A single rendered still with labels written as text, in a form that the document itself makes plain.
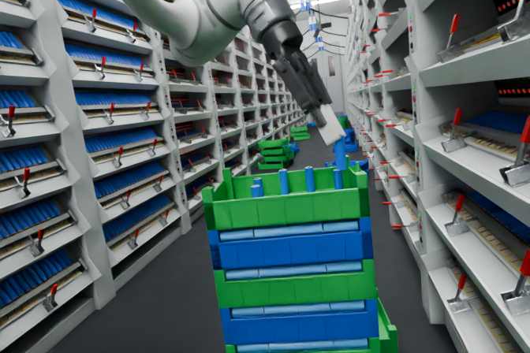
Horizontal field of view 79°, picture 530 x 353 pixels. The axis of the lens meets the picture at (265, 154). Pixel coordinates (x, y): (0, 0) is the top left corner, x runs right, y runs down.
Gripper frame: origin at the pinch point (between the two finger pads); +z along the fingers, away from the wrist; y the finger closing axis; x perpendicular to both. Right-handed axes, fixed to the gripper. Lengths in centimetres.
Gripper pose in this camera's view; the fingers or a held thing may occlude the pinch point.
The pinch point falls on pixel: (327, 124)
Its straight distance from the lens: 60.8
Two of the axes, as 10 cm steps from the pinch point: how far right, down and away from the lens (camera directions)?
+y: -5.7, 1.9, -8.0
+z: 4.5, 8.8, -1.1
